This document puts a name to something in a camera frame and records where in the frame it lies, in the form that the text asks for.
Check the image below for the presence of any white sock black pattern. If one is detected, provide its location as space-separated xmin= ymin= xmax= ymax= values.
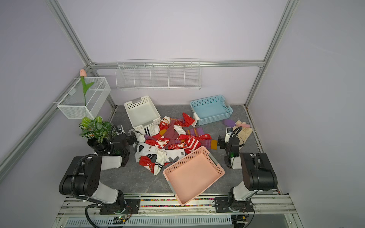
xmin=134 ymin=142 xmax=157 ymax=163

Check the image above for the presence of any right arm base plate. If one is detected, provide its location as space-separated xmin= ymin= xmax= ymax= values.
xmin=212 ymin=196 xmax=254 ymax=213

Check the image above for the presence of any white plastic basket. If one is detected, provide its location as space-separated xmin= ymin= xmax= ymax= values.
xmin=124 ymin=96 xmax=161 ymax=131

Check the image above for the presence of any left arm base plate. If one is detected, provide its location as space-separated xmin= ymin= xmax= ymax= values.
xmin=99 ymin=199 xmax=141 ymax=215

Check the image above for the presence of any santa face red sock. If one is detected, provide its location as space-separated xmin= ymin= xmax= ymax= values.
xmin=159 ymin=116 xmax=171 ymax=131

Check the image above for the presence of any beige work glove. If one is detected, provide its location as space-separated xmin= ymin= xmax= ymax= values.
xmin=233 ymin=121 xmax=253 ymax=147

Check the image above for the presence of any green potted plant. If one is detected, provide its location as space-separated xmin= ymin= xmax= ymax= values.
xmin=79 ymin=116 xmax=117 ymax=154

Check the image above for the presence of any purple pink striped sock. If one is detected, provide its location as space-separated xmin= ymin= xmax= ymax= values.
xmin=186 ymin=127 xmax=205 ymax=136

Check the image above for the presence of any white sock grey emblem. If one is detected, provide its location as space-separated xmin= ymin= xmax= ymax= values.
xmin=165 ymin=149 xmax=185 ymax=163

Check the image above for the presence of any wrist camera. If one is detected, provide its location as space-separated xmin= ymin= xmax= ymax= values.
xmin=115 ymin=125 xmax=125 ymax=135
xmin=225 ymin=127 xmax=233 ymax=143

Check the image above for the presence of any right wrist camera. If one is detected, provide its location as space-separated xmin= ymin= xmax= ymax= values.
xmin=225 ymin=127 xmax=233 ymax=143

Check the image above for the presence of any red white striped sock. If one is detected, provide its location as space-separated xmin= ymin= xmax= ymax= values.
xmin=168 ymin=135 xmax=202 ymax=154

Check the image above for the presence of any pink plastic basket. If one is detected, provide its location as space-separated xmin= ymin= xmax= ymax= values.
xmin=163 ymin=146 xmax=225 ymax=206

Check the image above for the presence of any white wire wall shelf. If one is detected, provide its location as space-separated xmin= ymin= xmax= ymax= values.
xmin=116 ymin=59 xmax=202 ymax=90

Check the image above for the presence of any white black striped sock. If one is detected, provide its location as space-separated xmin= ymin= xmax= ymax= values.
xmin=133 ymin=125 xmax=160 ymax=136

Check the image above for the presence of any artificial pink tulip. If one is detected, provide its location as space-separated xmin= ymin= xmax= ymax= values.
xmin=79 ymin=69 xmax=95 ymax=106

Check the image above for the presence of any red snowflake sock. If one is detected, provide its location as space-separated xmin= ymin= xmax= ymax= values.
xmin=174 ymin=113 xmax=195 ymax=127

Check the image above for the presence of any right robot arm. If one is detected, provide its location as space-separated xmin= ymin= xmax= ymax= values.
xmin=214 ymin=126 xmax=278 ymax=213

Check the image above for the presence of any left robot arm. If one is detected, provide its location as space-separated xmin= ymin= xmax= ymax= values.
xmin=59 ymin=133 xmax=137 ymax=214

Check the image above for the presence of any white mesh wall box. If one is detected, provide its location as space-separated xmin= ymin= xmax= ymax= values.
xmin=57 ymin=77 xmax=111 ymax=120

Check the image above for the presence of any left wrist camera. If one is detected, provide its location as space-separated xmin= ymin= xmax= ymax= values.
xmin=115 ymin=125 xmax=125 ymax=135

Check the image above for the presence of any blue plastic basket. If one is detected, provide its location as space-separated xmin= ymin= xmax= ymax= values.
xmin=190 ymin=95 xmax=233 ymax=126

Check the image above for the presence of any pink purple yellow sock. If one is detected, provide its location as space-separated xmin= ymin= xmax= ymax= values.
xmin=197 ymin=134 xmax=218 ymax=150

